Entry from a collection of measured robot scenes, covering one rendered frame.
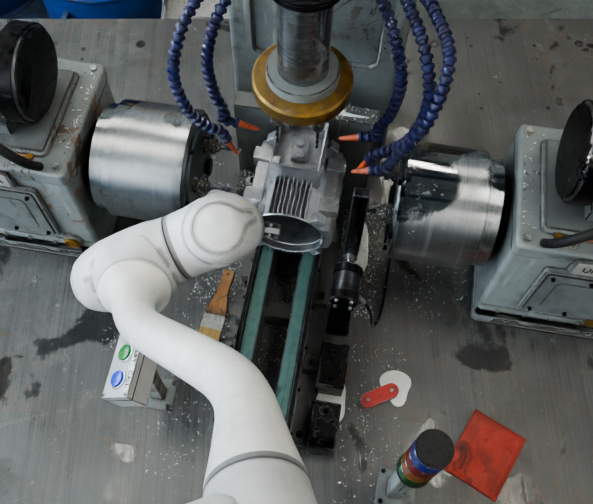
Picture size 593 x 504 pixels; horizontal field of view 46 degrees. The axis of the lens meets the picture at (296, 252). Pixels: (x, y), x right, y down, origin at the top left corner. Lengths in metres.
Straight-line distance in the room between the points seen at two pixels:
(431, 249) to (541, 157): 0.28
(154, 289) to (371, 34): 0.72
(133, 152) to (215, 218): 0.50
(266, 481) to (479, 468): 0.98
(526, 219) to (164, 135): 0.71
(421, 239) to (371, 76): 0.37
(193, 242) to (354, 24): 0.64
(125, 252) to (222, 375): 0.32
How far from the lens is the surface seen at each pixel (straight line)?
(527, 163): 1.45
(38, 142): 1.46
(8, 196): 1.54
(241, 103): 1.48
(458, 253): 1.41
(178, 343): 0.83
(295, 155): 1.42
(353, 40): 1.47
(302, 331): 1.46
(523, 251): 1.36
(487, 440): 1.58
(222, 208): 0.96
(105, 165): 1.44
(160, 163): 1.41
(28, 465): 1.61
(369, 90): 1.56
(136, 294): 0.97
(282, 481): 0.63
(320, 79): 1.23
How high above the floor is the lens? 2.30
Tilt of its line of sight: 63 degrees down
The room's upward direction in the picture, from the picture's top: 2 degrees clockwise
